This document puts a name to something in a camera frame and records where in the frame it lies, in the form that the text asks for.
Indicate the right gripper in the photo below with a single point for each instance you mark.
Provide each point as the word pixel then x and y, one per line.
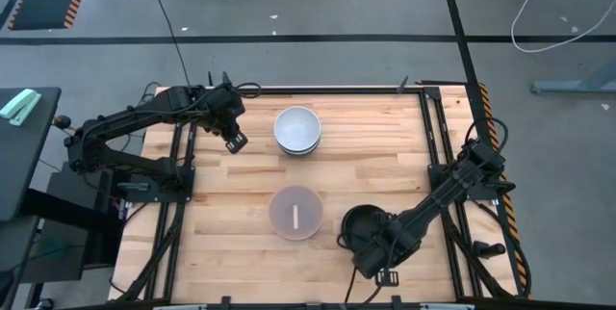
pixel 385 247

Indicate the translucent blue bowl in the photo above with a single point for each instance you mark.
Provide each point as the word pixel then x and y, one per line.
pixel 284 218

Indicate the black round plug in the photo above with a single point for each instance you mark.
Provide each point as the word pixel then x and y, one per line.
pixel 61 121

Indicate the black aluminium table frame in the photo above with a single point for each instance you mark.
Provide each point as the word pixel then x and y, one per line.
pixel 361 91

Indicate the white bowl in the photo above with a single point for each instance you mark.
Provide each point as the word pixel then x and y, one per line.
pixel 298 154
pixel 297 127

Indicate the black side desk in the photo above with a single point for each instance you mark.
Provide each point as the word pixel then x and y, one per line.
pixel 24 165

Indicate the black equipment cabinet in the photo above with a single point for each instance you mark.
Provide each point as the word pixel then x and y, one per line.
pixel 72 214

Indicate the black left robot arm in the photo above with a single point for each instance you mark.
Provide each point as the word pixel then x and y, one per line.
pixel 135 120

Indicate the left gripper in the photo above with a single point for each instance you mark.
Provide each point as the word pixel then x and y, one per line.
pixel 223 112

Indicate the black clamp knob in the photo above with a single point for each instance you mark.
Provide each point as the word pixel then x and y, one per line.
pixel 488 250

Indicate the blue-grey desk foot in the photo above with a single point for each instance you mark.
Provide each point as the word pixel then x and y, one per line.
pixel 577 86

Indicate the black bowl with pale outside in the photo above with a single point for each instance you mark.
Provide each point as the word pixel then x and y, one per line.
pixel 358 225

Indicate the mint green stapler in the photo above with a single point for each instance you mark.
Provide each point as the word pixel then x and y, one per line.
pixel 19 105

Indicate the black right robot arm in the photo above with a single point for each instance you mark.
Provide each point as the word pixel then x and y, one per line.
pixel 447 194

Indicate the orange and black hazard strip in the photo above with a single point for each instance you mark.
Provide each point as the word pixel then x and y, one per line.
pixel 483 98

